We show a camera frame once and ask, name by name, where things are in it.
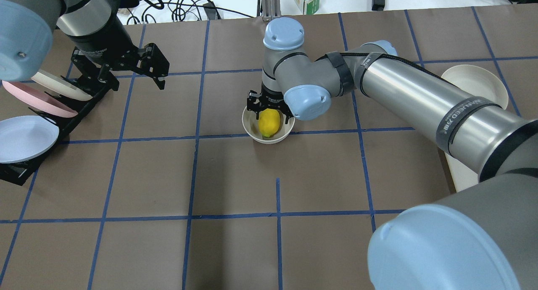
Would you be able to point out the white bowl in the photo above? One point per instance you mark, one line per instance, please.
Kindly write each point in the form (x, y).
(250, 125)

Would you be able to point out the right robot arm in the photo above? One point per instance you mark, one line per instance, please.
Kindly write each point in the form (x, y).
(482, 238)

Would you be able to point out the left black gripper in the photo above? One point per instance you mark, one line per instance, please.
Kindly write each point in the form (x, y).
(102, 41)

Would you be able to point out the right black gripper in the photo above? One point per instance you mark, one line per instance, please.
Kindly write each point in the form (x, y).
(271, 99)

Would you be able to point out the aluminium frame post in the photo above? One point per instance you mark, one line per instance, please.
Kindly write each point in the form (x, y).
(268, 9)

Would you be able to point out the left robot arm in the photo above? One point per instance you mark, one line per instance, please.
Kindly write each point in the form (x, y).
(27, 28)

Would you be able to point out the cream plate in rack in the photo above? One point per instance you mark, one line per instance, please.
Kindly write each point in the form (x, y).
(60, 85)

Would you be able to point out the black dish rack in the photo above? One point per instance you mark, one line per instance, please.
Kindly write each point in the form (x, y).
(18, 173)

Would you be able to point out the yellow lemon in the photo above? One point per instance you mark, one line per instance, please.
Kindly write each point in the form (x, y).
(269, 122)

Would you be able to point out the pink plate in rack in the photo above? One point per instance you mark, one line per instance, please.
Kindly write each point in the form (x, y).
(39, 100)

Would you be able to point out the cream round plate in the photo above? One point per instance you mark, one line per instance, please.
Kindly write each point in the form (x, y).
(478, 82)

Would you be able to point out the blue plate in rack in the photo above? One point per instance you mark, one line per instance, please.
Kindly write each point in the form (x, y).
(25, 137)

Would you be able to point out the cream rectangular tray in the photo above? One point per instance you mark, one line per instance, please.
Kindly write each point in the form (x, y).
(458, 176)

